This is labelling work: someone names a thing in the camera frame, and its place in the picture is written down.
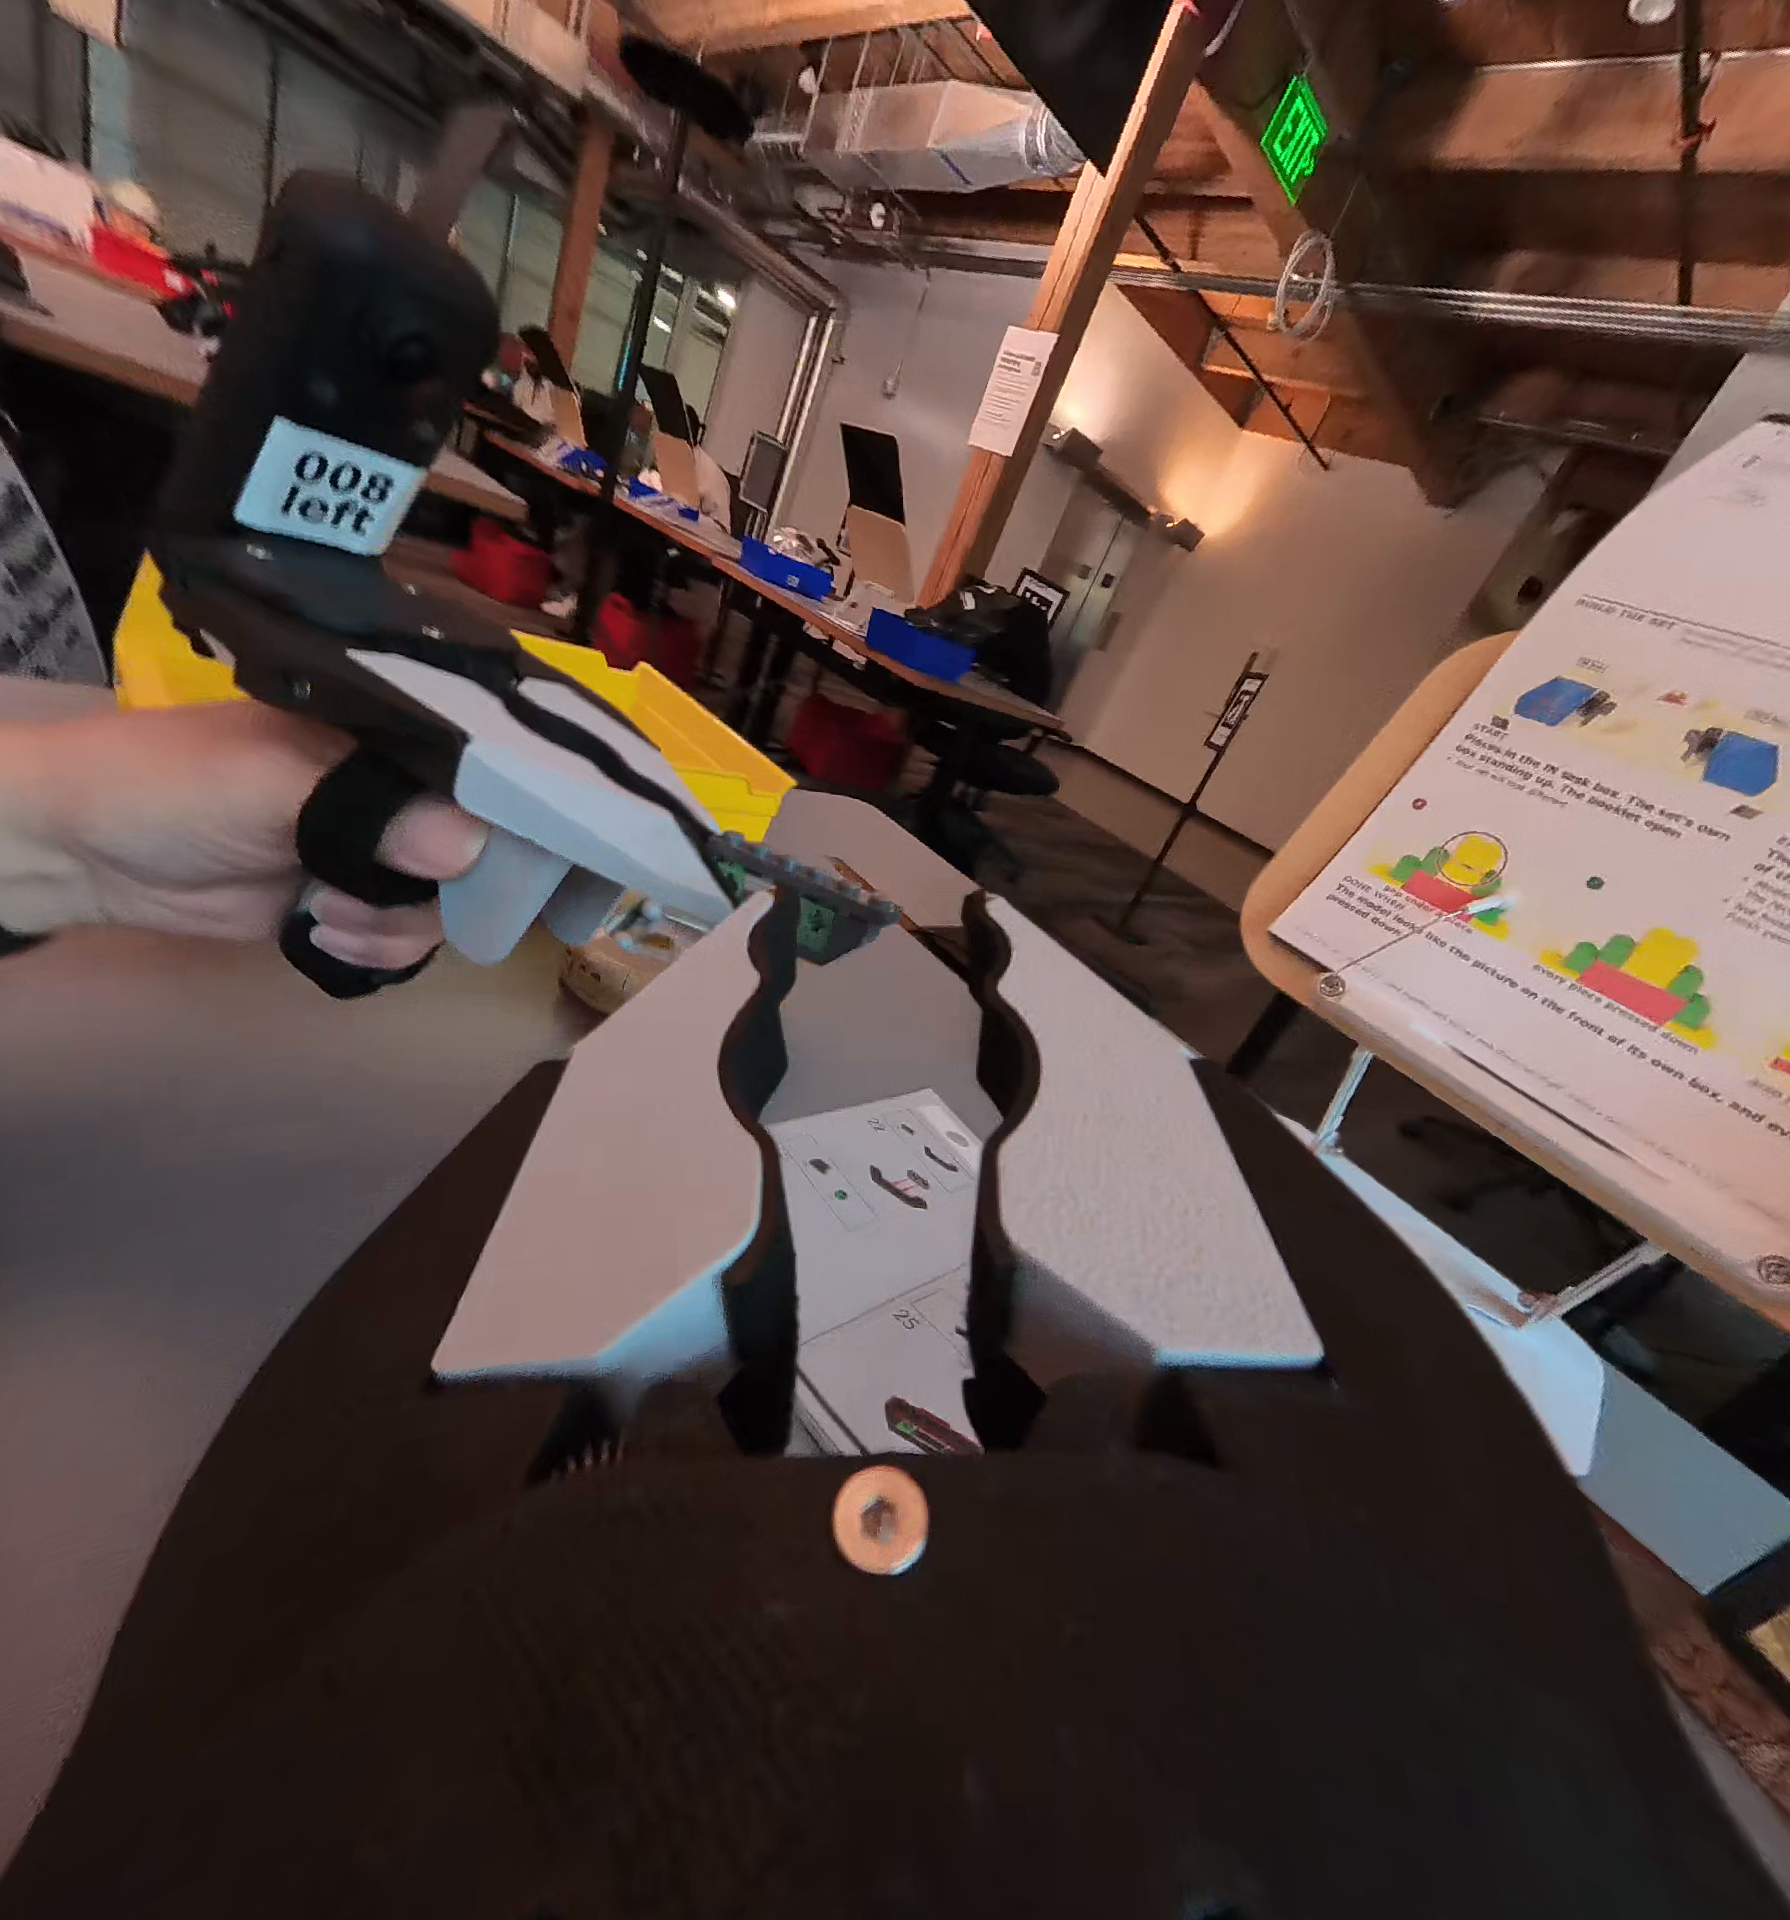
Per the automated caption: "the red plastic bin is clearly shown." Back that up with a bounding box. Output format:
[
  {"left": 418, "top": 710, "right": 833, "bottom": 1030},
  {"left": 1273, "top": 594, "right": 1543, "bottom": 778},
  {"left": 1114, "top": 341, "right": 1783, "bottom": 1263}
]
[
  {"left": 782, "top": 698, "right": 911, "bottom": 792},
  {"left": 451, "top": 519, "right": 554, "bottom": 609},
  {"left": 596, "top": 593, "right": 694, "bottom": 676},
  {"left": 85, "top": 223, "right": 195, "bottom": 301}
]

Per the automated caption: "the document stand with black sheet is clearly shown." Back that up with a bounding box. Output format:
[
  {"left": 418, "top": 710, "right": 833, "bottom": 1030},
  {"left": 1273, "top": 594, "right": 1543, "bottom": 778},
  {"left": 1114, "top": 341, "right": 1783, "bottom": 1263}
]
[{"left": 836, "top": 424, "right": 921, "bottom": 604}]

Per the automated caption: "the white paper notice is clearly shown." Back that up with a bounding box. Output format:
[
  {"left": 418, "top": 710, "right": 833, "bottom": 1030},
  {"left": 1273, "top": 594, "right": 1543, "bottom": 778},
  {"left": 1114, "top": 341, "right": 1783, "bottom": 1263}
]
[{"left": 966, "top": 323, "right": 1061, "bottom": 461}]

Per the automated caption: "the black-and-white printed sheet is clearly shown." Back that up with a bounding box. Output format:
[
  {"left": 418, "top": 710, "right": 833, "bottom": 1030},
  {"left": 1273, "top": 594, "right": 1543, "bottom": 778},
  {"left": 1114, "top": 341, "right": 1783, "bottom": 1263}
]
[{"left": 0, "top": 435, "right": 111, "bottom": 685}]

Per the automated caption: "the black disc pole stand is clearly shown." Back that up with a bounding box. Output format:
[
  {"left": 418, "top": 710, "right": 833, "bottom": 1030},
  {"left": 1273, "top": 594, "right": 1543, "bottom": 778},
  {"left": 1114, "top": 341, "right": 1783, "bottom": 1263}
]
[{"left": 571, "top": 38, "right": 759, "bottom": 648}]

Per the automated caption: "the tan brick pot model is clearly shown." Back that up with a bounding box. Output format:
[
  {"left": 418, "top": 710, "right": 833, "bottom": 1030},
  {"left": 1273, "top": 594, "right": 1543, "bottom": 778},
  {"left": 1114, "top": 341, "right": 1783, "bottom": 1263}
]
[{"left": 556, "top": 897, "right": 706, "bottom": 1017}]

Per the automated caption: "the green exit sign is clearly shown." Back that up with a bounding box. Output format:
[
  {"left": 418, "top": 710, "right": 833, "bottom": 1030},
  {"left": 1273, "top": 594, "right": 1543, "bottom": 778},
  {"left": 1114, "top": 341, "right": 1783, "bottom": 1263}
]
[{"left": 1259, "top": 72, "right": 1334, "bottom": 207}]

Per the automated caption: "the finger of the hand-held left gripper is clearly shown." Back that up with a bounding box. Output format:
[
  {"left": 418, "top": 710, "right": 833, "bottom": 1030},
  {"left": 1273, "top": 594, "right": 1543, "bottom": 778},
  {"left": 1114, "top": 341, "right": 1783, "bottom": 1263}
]
[
  {"left": 451, "top": 719, "right": 742, "bottom": 926},
  {"left": 346, "top": 646, "right": 728, "bottom": 845}
]

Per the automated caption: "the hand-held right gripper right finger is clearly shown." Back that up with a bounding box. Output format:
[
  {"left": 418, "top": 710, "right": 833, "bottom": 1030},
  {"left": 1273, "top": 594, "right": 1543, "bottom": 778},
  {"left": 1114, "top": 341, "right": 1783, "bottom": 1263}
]
[{"left": 960, "top": 893, "right": 1324, "bottom": 1455}]

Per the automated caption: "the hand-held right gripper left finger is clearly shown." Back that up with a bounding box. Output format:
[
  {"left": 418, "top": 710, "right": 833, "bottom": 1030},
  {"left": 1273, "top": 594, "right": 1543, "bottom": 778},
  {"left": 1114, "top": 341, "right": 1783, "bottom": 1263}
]
[{"left": 432, "top": 893, "right": 805, "bottom": 1457}]

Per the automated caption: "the printed instruction sheet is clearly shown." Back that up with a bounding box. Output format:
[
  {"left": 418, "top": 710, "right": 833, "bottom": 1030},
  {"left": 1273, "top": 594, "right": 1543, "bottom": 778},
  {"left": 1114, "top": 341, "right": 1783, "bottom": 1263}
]
[{"left": 1267, "top": 417, "right": 1790, "bottom": 1276}]

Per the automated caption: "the person's left hand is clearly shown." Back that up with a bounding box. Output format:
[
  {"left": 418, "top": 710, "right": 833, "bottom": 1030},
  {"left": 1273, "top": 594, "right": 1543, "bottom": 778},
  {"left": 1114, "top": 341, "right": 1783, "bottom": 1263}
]
[{"left": 0, "top": 702, "right": 493, "bottom": 978}]

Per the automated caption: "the yellow bin with brick pieces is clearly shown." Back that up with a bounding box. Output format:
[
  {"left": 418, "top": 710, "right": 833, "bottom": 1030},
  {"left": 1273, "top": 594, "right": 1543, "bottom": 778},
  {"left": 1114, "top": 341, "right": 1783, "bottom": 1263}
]
[{"left": 111, "top": 554, "right": 798, "bottom": 845}]

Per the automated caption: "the silver air duct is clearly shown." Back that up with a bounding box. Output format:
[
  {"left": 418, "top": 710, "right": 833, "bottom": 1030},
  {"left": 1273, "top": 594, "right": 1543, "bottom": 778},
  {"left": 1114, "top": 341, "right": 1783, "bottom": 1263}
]
[{"left": 796, "top": 83, "right": 1089, "bottom": 198}]

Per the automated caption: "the black office chair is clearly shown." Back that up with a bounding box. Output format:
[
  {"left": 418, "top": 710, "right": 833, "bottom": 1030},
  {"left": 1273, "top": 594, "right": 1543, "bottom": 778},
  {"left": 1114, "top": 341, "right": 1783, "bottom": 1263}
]
[{"left": 910, "top": 593, "right": 1063, "bottom": 888}]

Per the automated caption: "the dark grey brick assembly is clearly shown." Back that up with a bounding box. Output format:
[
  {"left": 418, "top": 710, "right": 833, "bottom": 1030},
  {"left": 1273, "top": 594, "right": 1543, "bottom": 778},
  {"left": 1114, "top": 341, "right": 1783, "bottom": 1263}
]
[{"left": 704, "top": 831, "right": 900, "bottom": 961}]

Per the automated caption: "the blue plastic bin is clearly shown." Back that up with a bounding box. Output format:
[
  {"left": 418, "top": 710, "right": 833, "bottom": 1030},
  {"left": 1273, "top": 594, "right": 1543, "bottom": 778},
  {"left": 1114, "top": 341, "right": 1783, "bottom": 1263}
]
[
  {"left": 864, "top": 606, "right": 980, "bottom": 680},
  {"left": 736, "top": 535, "right": 838, "bottom": 602}
]

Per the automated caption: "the grey desk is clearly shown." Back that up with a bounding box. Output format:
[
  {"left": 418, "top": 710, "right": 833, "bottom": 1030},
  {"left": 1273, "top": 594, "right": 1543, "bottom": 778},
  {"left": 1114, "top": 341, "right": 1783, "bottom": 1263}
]
[{"left": 0, "top": 660, "right": 1790, "bottom": 1920}]

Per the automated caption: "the long wooden table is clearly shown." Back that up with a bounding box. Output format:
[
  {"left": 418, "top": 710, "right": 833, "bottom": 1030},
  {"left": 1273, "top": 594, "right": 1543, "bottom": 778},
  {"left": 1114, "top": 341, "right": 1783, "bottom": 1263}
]
[{"left": 459, "top": 427, "right": 1068, "bottom": 737}]

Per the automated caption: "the white cable coil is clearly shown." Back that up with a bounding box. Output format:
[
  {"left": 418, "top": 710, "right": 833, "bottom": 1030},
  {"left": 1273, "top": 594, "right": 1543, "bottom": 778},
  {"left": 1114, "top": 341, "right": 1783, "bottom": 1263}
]
[{"left": 1270, "top": 232, "right": 1342, "bottom": 345}]

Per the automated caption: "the instruction booklet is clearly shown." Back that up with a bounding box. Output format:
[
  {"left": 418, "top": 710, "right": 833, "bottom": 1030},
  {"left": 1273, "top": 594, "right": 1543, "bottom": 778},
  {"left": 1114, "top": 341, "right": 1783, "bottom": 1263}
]
[{"left": 771, "top": 1093, "right": 1020, "bottom": 1460}]

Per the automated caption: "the wooden post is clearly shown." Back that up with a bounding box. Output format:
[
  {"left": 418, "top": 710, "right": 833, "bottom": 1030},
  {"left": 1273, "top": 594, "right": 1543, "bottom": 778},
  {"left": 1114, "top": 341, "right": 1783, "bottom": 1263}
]
[{"left": 918, "top": 0, "right": 1212, "bottom": 609}]

